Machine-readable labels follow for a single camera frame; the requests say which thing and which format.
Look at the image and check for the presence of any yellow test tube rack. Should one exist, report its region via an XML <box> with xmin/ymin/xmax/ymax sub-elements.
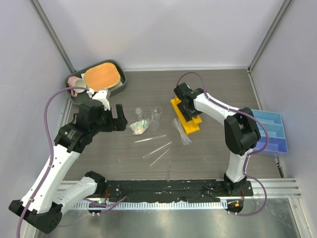
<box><xmin>170</xmin><ymin>97</ymin><xmax>203</xmax><ymax>135</ymax></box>

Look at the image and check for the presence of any long glass test tube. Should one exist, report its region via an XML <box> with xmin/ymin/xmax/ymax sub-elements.
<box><xmin>134</xmin><ymin>134</ymin><xmax>166</xmax><ymax>143</ymax></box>

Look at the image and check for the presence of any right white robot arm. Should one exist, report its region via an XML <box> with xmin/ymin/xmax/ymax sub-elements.
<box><xmin>170</xmin><ymin>83</ymin><xmax>261</xmax><ymax>196</ymax></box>

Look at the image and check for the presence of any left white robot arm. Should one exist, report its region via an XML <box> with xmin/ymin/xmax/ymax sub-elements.
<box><xmin>9</xmin><ymin>100</ymin><xmax>127</xmax><ymax>234</ymax></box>

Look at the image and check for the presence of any crumpled plastic bag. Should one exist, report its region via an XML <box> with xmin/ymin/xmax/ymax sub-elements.
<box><xmin>129</xmin><ymin>118</ymin><xmax>150</xmax><ymax>135</ymax></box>

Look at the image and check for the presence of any bundle of plastic pipettes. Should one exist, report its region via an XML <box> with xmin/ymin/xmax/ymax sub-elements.
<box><xmin>172</xmin><ymin>118</ymin><xmax>192</xmax><ymax>146</ymax></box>

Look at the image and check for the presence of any dark grey tray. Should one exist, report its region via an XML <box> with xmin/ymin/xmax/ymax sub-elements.
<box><xmin>64</xmin><ymin>59</ymin><xmax>127</xmax><ymax>105</ymax></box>

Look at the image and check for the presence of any small glass flask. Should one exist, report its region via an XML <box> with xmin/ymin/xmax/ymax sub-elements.
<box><xmin>135</xmin><ymin>107</ymin><xmax>143</xmax><ymax>120</ymax></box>

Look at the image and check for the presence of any clear glass beaker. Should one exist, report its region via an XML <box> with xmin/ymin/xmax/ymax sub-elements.
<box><xmin>151</xmin><ymin>106</ymin><xmax>162</xmax><ymax>121</ymax></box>

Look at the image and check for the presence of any orange woven mat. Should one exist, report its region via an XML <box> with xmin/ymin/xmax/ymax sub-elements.
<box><xmin>84</xmin><ymin>62</ymin><xmax>121</xmax><ymax>91</ymax></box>

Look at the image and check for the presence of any pink and white mug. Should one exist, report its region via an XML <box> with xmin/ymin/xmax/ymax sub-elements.
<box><xmin>67</xmin><ymin>76</ymin><xmax>87</xmax><ymax>97</ymax></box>

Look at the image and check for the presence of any white square plate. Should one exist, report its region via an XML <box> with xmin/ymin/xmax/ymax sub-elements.
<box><xmin>80</xmin><ymin>71</ymin><xmax>124</xmax><ymax>99</ymax></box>

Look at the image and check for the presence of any blue compartment box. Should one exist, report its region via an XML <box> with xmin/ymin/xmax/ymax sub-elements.
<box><xmin>252</xmin><ymin>110</ymin><xmax>288</xmax><ymax>157</ymax></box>

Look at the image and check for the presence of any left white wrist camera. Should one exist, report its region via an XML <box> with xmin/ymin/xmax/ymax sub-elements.
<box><xmin>86</xmin><ymin>88</ymin><xmax>111</xmax><ymax>111</ymax></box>

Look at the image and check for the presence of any white slotted cable duct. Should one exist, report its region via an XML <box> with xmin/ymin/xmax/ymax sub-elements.
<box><xmin>69</xmin><ymin>200</ymin><xmax>227</xmax><ymax>213</ymax></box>

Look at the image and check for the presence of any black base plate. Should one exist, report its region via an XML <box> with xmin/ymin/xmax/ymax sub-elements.
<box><xmin>88</xmin><ymin>179</ymin><xmax>254</xmax><ymax>203</ymax></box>

